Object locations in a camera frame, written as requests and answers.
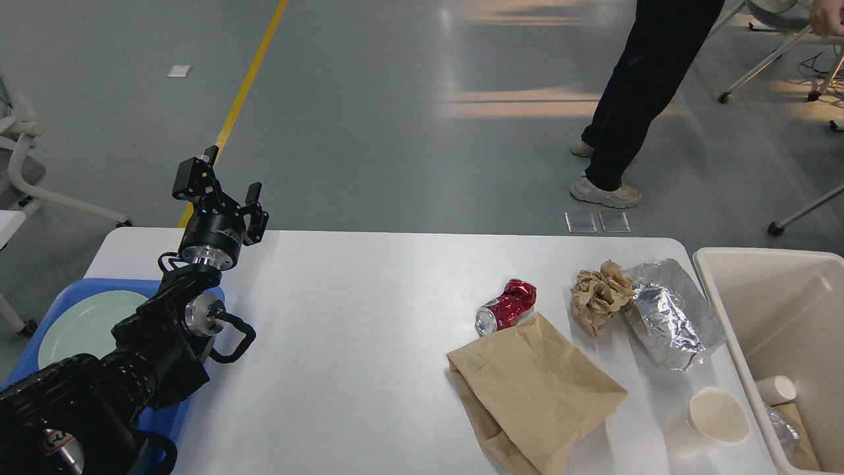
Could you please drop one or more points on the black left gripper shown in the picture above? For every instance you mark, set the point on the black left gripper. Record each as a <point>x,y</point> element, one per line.
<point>216,232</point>

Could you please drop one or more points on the light green plate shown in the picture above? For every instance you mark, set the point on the light green plate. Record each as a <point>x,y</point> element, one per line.
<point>85,328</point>

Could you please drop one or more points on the aluminium foil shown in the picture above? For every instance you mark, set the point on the aluminium foil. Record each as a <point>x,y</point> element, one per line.
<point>670,316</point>

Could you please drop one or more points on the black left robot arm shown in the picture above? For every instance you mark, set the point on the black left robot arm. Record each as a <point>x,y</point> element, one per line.
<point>180,281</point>

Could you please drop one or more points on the white office chair left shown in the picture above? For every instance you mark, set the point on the white office chair left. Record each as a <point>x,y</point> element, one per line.
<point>21,173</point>

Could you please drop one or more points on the blue plastic tray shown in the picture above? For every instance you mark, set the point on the blue plastic tray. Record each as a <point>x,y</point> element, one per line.
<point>99,290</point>

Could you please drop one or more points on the crushed red soda can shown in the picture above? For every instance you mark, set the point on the crushed red soda can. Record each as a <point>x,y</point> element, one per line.
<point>506,309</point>

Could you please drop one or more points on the clear floor plate left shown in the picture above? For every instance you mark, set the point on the clear floor plate left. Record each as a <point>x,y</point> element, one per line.
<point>580,222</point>

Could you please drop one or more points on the clear floor plate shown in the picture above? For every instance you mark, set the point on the clear floor plate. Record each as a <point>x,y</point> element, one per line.
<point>614,222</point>
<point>580,222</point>

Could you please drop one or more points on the brown paper bag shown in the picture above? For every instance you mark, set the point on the brown paper bag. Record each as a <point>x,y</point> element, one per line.
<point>530,395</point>

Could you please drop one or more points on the clear floor plate right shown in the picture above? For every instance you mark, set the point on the clear floor plate right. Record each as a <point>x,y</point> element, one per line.
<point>614,222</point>

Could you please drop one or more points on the person in cream sweater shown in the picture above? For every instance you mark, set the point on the person in cream sweater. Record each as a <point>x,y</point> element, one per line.
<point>663,41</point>

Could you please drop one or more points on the white paper cup on table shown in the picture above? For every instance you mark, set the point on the white paper cup on table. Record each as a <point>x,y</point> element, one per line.
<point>712,419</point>

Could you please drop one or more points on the chair leg with caster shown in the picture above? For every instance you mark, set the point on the chair leg with caster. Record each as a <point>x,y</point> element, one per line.
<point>777,227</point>

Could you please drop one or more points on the white plastic bin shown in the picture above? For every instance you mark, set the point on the white plastic bin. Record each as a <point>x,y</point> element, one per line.
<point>783,315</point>

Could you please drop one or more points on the white paper cup in bin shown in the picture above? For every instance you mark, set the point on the white paper cup in bin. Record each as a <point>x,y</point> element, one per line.
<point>776,390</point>

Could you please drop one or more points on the clear plastic wrapper in bin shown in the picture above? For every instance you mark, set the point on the clear plastic wrapper in bin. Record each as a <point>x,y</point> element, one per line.
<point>787,434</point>

